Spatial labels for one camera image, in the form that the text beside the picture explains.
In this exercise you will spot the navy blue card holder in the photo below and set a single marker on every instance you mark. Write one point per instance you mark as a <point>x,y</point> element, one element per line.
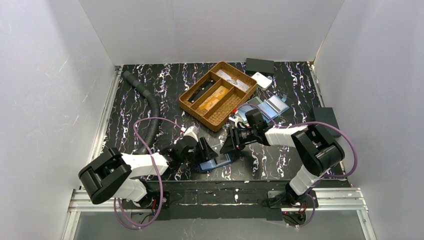
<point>219,161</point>

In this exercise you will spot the brown woven divider tray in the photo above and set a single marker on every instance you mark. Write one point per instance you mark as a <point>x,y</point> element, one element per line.
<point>218,115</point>

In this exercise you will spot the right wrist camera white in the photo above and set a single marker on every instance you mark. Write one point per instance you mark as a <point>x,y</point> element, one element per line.
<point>239,117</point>

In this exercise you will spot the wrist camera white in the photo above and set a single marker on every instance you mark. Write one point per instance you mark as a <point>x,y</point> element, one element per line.
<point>190,135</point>
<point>239,117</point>

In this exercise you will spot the black box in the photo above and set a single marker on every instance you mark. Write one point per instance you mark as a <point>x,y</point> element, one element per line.
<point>324,115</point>
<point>262,66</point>

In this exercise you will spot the black box at right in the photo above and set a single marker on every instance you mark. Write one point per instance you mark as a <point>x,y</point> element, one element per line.
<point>324,115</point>

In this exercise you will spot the black box at back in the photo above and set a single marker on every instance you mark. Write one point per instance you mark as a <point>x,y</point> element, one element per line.
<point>262,66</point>

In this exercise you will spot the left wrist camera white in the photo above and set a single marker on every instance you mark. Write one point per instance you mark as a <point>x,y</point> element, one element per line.
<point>190,135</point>

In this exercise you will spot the orange VIP card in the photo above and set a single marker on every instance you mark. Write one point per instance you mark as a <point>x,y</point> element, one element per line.
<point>208,104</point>

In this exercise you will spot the white card in tray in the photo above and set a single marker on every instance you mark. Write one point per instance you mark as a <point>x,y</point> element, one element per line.
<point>222,74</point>

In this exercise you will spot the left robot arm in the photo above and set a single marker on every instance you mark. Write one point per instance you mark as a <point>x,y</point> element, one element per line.
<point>116,175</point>

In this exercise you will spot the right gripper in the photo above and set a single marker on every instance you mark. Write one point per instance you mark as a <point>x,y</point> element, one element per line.
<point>235,138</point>

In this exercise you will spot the orange card in tray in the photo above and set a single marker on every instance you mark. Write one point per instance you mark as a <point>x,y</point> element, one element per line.
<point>219,93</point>

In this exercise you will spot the light blue card holder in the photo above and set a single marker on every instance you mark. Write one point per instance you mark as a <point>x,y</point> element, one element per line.
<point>273,107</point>

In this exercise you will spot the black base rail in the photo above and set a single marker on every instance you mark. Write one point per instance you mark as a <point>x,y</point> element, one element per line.
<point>226,200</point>

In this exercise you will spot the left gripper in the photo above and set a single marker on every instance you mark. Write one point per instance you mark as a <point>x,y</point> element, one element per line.
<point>201,149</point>

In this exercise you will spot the white small box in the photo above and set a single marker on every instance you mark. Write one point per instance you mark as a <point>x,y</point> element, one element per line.
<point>262,81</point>

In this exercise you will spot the green card holder open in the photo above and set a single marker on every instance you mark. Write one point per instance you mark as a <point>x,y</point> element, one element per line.
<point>255,101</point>

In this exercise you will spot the white card black stripe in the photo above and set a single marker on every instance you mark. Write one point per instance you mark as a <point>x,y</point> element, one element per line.
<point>240,85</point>

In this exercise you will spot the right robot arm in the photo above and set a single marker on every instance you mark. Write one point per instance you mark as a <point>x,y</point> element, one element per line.
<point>317,148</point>

